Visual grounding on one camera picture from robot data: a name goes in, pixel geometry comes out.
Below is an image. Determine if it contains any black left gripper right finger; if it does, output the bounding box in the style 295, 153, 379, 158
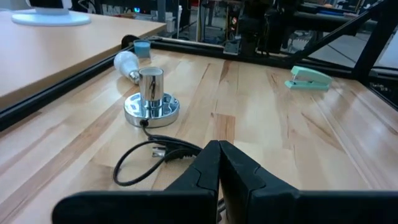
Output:
219, 140, 398, 224

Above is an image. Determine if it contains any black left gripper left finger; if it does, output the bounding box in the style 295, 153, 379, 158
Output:
51, 139, 221, 224

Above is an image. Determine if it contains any chrome lamp socket clear base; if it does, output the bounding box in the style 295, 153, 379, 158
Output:
123, 66, 181, 129

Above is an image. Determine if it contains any white lightbulb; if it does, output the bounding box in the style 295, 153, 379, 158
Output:
113, 50, 141, 85

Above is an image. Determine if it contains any green eraser block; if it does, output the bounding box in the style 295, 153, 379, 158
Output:
284, 65, 333, 92

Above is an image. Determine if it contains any small blue cylinder cup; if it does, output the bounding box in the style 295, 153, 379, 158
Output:
133, 39, 152, 59

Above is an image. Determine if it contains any beige desk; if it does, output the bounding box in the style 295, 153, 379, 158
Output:
0, 9, 168, 110

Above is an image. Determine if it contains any black and white tower fan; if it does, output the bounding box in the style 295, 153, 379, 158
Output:
11, 0, 92, 27

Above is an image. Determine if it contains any black power cable with switch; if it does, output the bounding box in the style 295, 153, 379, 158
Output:
113, 119, 203, 187

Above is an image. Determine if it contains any black aluminium rig frame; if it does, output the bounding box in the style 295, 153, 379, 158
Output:
0, 0, 398, 132

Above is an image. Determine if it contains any black frame strap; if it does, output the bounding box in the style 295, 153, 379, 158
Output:
120, 34, 141, 50

